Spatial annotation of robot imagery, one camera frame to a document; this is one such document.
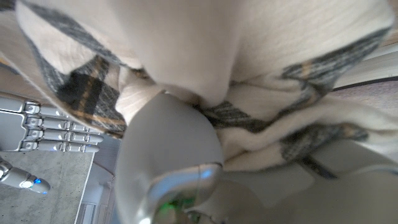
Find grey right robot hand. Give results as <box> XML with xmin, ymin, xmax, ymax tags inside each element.
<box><xmin>0</xmin><ymin>91</ymin><xmax>105</xmax><ymax>195</ymax></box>

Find cream grey plaid scarf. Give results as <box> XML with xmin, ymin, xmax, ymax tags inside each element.
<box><xmin>0</xmin><ymin>0</ymin><xmax>398</xmax><ymax>180</ymax></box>

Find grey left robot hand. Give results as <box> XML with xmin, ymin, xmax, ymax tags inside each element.
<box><xmin>113</xmin><ymin>92</ymin><xmax>398</xmax><ymax>224</ymax></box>

